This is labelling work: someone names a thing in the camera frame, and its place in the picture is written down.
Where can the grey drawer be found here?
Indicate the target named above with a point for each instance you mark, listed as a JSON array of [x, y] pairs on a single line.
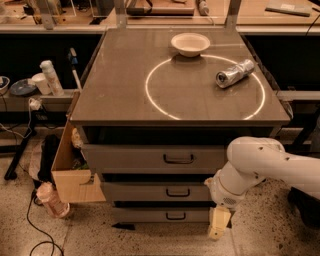
[[147, 191], [155, 159], [162, 215]]

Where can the white power adapter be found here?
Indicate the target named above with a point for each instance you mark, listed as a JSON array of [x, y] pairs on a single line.
[[34, 104]]

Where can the grey bottom drawer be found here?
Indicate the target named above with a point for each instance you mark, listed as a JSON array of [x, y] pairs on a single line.
[[162, 215]]

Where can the blue handled brush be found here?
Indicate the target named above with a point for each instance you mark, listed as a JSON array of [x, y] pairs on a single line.
[[72, 56]]

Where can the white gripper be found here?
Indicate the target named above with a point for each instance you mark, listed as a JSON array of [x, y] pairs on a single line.
[[222, 194]]

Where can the small bowl at edge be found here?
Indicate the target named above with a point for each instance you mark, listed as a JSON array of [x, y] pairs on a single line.
[[4, 83]]

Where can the crushed silver can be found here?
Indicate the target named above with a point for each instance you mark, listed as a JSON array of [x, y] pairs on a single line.
[[234, 74]]

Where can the black bag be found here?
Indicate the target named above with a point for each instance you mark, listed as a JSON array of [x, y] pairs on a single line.
[[49, 148]]

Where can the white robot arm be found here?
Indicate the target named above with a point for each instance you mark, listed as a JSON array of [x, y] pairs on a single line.
[[251, 160]]

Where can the grey drawer cabinet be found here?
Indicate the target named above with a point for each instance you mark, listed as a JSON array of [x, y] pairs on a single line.
[[141, 91]]

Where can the white spray bottle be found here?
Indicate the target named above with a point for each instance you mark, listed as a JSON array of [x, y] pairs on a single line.
[[51, 77]]

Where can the white paper cup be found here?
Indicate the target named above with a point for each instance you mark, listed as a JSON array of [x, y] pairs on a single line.
[[41, 83]]

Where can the cardboard box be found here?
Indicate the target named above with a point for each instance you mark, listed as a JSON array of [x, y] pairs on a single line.
[[73, 185]]

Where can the blue plate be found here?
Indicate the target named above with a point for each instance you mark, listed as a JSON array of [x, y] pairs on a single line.
[[23, 87]]

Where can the white paper bowl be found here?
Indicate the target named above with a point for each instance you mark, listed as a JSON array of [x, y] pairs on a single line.
[[190, 44]]

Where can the grey top drawer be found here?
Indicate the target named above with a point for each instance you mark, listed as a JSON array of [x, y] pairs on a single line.
[[155, 159]]

